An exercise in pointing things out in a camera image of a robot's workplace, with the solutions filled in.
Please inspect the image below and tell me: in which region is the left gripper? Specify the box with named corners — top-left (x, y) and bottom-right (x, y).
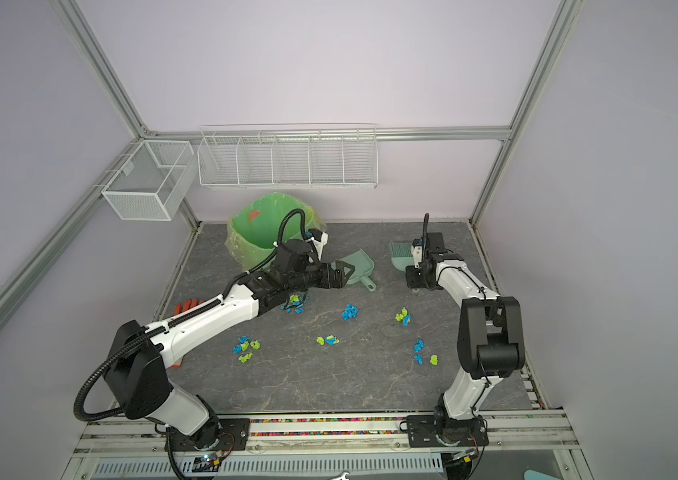
top-left (287, 261), bottom-right (355, 295)

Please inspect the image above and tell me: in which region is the green plastic dustpan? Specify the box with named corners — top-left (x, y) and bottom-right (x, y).
top-left (340, 249), bottom-right (377, 292)

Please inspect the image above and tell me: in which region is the green hand brush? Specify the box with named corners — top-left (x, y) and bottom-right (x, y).
top-left (389, 242), bottom-right (414, 272)

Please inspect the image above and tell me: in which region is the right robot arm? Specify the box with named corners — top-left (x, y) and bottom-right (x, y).
top-left (405, 232), bottom-right (526, 421)

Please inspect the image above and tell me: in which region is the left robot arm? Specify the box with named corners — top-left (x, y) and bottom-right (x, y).
top-left (73, 238), bottom-right (354, 445)

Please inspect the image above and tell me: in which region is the blue paper scrap cluster centre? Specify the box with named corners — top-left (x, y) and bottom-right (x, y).
top-left (342, 304), bottom-right (359, 321)

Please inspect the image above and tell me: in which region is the paper scrap cluster near bin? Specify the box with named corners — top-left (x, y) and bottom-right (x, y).
top-left (281, 294), bottom-right (308, 314)

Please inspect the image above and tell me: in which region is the green blue scrap cluster front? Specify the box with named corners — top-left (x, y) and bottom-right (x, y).
top-left (316, 335), bottom-right (339, 346)

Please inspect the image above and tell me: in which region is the blue green scrap cluster far right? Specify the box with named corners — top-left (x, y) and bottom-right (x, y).
top-left (413, 339), bottom-right (439, 366)

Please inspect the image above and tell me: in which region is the green trash bin with bag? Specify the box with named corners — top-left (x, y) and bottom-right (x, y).
top-left (225, 192), bottom-right (327, 270)

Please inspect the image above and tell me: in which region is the paper scrap cluster far left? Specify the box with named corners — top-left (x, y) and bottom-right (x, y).
top-left (233, 336), bottom-right (261, 364)

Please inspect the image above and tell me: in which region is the red rubber glove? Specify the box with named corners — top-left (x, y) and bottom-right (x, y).
top-left (171, 299), bottom-right (200, 369)

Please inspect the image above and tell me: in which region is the small white mesh basket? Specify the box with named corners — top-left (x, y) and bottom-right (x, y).
top-left (102, 140), bottom-right (198, 221)

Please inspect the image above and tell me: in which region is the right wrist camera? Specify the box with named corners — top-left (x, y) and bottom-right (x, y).
top-left (411, 237), bottom-right (426, 269)

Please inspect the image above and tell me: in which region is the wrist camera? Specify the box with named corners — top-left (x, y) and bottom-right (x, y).
top-left (411, 237), bottom-right (426, 269)
top-left (306, 228), bottom-right (328, 248)

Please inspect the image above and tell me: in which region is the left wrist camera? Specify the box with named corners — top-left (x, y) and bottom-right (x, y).
top-left (306, 228), bottom-right (328, 248)

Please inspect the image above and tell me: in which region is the long white wire basket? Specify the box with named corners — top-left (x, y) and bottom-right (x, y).
top-left (197, 123), bottom-right (379, 189)

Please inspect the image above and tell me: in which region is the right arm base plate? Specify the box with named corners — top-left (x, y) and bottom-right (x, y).
top-left (401, 414), bottom-right (489, 448)

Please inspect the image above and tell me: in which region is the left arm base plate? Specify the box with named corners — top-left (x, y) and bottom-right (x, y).
top-left (167, 417), bottom-right (251, 452)

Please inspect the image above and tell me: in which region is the aluminium front rail frame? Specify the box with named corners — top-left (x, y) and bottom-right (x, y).
top-left (63, 410), bottom-right (593, 479)

